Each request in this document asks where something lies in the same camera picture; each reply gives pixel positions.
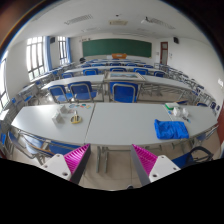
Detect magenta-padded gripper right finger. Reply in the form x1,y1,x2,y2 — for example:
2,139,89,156
129,143,182,187

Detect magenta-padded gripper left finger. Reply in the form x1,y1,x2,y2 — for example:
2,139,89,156
40,143,92,185

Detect blue towel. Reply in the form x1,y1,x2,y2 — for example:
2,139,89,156
153,118,190,140

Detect black-framed blue chair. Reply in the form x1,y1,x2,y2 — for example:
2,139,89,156
171,145,214,169

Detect green and white flat box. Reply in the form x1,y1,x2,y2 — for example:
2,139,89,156
164,102,181,110

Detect colourful small cards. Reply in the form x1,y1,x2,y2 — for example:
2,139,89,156
68,103,92,110

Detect red-brown double door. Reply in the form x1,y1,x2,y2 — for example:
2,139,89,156
216,103,224,143

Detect group of blue chairs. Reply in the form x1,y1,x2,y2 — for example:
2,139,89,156
0,59,221,156

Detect rows of white desks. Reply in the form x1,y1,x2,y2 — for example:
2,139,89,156
16,58,218,108

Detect grey framed flat panel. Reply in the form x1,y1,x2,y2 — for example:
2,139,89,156
105,71,146,82

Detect tall white-framed window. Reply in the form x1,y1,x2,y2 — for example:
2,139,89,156
25,35,46,81
57,35,68,66
0,58,9,109

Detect blue curtain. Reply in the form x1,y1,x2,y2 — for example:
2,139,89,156
44,35,53,73
65,37,72,64

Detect brown classroom door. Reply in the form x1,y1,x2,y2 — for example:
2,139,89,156
159,41,170,66

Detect orange lectern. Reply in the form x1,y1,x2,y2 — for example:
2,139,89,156
111,53,128,60

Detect green chalkboard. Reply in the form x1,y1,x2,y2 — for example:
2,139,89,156
81,38,153,58

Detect group of ceiling lights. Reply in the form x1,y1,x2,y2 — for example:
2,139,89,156
64,13,176,34

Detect ceiling air conditioner vent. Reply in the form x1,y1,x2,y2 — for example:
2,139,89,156
109,19,129,26

